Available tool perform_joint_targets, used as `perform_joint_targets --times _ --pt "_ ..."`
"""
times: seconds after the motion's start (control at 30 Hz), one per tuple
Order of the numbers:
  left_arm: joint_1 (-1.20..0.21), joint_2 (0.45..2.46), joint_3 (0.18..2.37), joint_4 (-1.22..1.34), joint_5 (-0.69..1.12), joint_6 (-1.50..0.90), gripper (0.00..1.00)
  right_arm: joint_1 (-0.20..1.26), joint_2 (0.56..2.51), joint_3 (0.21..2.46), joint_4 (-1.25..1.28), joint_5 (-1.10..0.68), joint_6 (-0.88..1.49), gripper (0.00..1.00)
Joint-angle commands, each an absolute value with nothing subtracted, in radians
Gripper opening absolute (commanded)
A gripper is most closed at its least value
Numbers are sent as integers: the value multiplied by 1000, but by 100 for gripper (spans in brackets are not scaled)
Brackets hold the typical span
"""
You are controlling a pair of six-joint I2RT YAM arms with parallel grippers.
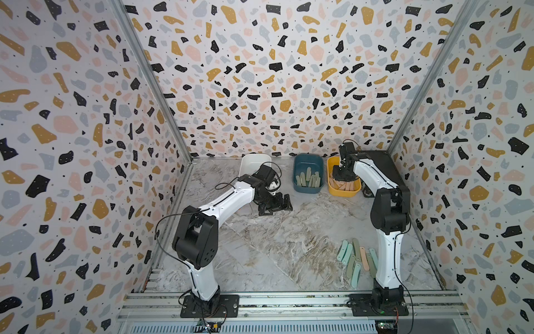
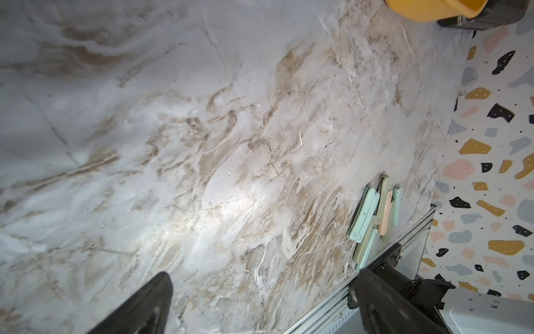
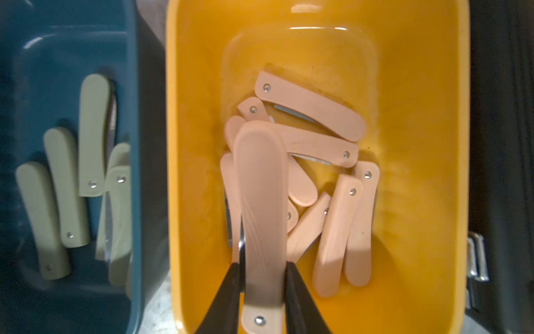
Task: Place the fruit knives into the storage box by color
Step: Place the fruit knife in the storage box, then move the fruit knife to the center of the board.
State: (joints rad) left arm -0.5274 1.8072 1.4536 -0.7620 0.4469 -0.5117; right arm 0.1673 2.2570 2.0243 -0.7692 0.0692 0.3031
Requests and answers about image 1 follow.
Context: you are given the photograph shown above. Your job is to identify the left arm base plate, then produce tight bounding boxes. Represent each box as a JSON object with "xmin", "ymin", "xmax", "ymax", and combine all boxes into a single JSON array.
[{"xmin": 180, "ymin": 294, "xmax": 240, "ymax": 319}]

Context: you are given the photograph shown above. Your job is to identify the white storage box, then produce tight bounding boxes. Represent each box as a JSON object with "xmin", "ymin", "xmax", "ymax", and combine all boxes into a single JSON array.
[{"xmin": 237, "ymin": 154, "xmax": 272, "ymax": 186}]

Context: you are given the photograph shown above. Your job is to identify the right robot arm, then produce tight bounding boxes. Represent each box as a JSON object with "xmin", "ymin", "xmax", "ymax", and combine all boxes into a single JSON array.
[{"xmin": 332, "ymin": 141, "xmax": 410, "ymax": 313}]

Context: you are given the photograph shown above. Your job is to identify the mint knife lowest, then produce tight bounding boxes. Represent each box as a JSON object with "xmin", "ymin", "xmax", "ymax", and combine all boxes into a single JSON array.
[{"xmin": 350, "ymin": 262, "xmax": 362, "ymax": 289}]

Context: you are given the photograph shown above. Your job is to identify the olive knife bottom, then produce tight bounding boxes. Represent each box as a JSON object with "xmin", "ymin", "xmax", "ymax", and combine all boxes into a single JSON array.
[{"xmin": 352, "ymin": 238, "xmax": 362, "ymax": 263}]

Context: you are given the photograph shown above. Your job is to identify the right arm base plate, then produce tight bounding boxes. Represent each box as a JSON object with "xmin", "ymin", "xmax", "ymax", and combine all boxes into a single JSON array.
[{"xmin": 346, "ymin": 293, "xmax": 410, "ymax": 317}]

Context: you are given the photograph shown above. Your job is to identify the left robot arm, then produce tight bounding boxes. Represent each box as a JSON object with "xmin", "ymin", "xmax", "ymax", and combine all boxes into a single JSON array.
[{"xmin": 154, "ymin": 159, "xmax": 293, "ymax": 313}]

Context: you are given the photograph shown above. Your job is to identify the yellow storage box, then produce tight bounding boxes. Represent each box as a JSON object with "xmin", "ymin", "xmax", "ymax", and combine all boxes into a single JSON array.
[{"xmin": 327, "ymin": 157, "xmax": 362, "ymax": 198}]

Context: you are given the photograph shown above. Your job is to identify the mint knife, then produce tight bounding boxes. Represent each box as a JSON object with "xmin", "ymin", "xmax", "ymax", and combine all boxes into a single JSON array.
[
  {"xmin": 342, "ymin": 244, "xmax": 353, "ymax": 265},
  {"xmin": 369, "ymin": 248, "xmax": 378, "ymax": 269},
  {"xmin": 337, "ymin": 240, "xmax": 348, "ymax": 264}
]

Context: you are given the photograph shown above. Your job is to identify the dark teal storage box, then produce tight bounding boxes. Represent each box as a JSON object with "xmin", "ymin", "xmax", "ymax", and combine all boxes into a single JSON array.
[{"xmin": 293, "ymin": 154, "xmax": 325, "ymax": 194}]

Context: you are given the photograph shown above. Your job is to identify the olive knife lowest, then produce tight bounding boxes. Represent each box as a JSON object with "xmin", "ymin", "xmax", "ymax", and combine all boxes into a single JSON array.
[{"xmin": 346, "ymin": 255, "xmax": 356, "ymax": 282}]

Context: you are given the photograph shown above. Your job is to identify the black case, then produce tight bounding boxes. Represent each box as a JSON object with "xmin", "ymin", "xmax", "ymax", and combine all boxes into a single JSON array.
[{"xmin": 349, "ymin": 151, "xmax": 411, "ymax": 203}]

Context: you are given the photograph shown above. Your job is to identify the aluminium front rail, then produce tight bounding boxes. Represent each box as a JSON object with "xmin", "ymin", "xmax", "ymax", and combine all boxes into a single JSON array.
[{"xmin": 117, "ymin": 290, "xmax": 476, "ymax": 333}]

